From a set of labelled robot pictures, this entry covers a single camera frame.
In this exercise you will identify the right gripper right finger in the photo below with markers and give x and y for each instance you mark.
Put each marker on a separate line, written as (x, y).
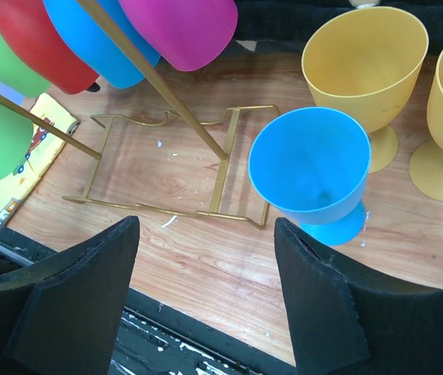
(347, 318)

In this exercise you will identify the blue wine glass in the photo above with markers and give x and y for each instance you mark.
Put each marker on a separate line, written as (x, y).
(312, 165)
(91, 44)

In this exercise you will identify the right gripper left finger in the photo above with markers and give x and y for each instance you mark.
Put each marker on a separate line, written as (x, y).
(61, 315)

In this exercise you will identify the yellow truck print cloth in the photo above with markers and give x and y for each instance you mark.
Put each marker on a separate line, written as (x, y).
(22, 168)

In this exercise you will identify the black floral pillow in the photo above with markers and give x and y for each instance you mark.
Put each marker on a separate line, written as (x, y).
(295, 22)

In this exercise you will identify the magenta wine glass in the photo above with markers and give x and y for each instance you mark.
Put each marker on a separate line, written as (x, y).
(189, 34)

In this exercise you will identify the blue wine glass back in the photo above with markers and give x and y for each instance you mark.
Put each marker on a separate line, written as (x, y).
(91, 44)

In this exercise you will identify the gold wire glass rack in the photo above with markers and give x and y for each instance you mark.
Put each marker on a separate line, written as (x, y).
(162, 159)

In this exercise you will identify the red wine glass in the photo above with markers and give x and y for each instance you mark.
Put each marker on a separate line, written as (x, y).
(28, 31)

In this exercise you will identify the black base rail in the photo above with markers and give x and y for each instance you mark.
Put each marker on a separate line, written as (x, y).
(156, 339)

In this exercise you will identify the blue wine glass front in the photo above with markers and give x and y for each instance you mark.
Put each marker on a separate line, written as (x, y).
(312, 165)

